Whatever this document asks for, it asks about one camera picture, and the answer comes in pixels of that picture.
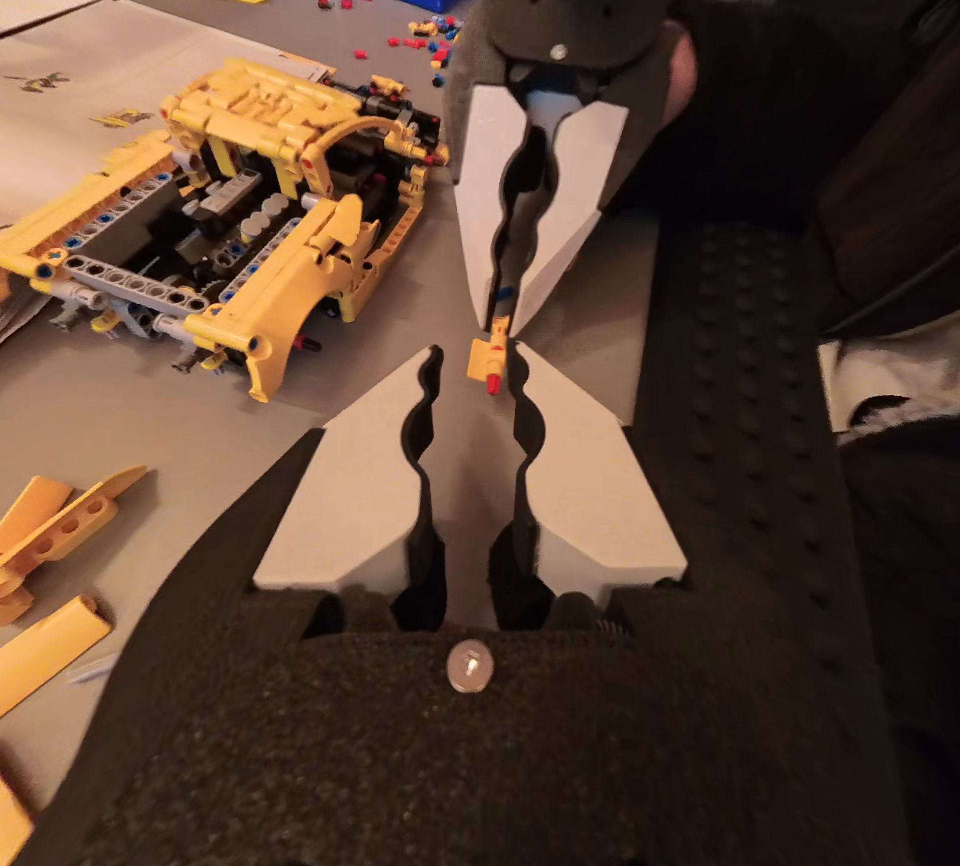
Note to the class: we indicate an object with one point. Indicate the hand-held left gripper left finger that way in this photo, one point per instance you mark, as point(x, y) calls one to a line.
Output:
point(337, 506)

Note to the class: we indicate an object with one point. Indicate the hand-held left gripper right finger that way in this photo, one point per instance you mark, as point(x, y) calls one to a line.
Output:
point(600, 506)

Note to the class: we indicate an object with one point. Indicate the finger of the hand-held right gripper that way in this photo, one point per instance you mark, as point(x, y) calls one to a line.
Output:
point(480, 168)
point(585, 168)

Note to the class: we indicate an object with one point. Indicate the pile of small coloured pins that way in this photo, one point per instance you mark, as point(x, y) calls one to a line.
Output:
point(435, 48)

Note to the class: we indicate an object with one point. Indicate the yellow brick subassembly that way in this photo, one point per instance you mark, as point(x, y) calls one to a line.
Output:
point(480, 356)

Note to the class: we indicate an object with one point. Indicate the yellow toy brick car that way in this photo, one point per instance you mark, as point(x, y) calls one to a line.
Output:
point(262, 281)

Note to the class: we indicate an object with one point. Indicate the pile of yellow brick parts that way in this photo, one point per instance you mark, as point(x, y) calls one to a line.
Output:
point(45, 648)

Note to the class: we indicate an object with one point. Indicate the person's right forearm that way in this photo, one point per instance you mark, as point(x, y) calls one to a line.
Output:
point(750, 93)

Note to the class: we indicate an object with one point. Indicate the grey desk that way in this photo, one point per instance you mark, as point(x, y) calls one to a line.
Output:
point(150, 416)

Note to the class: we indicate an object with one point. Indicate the person's right hand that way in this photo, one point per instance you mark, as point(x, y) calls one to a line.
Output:
point(684, 78)

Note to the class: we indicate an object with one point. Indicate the yellow holed beam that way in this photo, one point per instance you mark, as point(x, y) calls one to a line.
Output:
point(67, 528)

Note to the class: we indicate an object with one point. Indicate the person's fleece jacket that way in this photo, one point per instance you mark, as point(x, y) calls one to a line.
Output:
point(885, 371)

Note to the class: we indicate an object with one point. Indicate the open instruction booklet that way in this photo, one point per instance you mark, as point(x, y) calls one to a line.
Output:
point(90, 55)

